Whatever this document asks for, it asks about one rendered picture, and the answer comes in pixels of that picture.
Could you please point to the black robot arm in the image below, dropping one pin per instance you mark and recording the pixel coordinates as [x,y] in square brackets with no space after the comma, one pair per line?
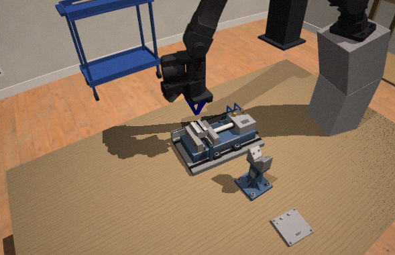
[204,24]

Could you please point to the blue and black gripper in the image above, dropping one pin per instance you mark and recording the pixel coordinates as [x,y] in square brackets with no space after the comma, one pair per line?
[206,97]

